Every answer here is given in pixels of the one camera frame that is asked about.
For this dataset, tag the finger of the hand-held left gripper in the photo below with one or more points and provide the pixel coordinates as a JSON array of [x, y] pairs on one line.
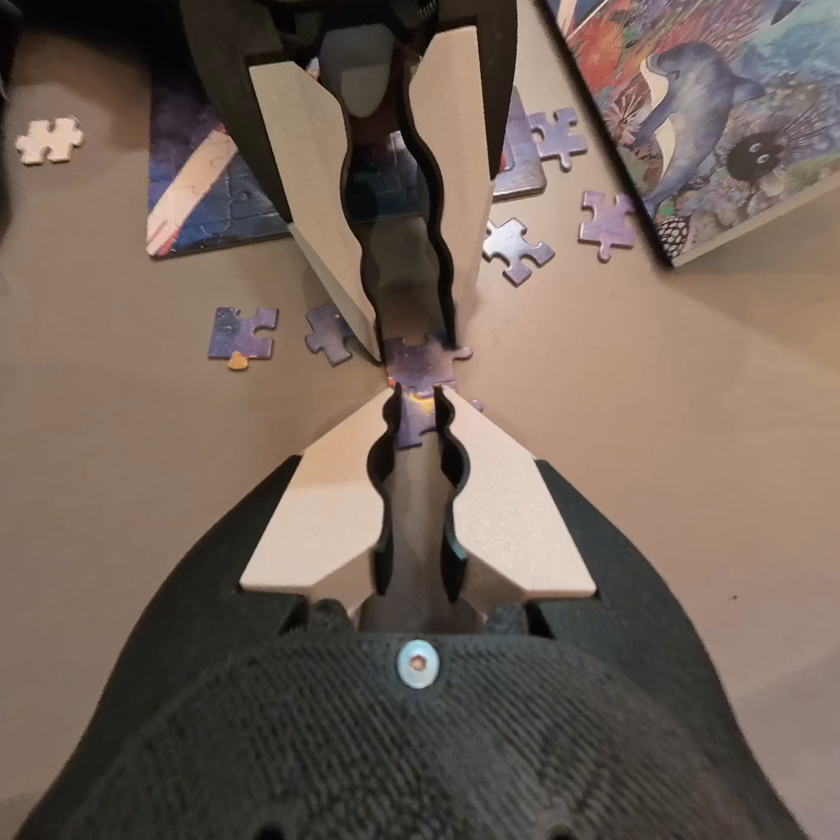
[[308, 164], [463, 164]]

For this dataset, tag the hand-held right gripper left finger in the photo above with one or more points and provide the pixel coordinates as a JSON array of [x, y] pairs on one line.
[[308, 518]]

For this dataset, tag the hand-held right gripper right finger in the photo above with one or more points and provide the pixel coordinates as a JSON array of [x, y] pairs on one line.
[[518, 525]]

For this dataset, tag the space jigsaw puzzle board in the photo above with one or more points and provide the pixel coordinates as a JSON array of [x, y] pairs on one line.
[[197, 197]]

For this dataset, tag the purple puzzle piece orange mark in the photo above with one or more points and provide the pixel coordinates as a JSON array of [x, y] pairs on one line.
[[420, 361]]

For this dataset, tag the group of loose puzzle pieces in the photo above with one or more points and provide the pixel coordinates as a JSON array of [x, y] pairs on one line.
[[518, 253]]

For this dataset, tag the white puzzle piece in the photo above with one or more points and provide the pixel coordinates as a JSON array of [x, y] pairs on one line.
[[49, 141]]

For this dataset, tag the illustrated puzzle box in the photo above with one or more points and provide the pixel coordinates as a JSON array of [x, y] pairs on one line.
[[689, 98]]

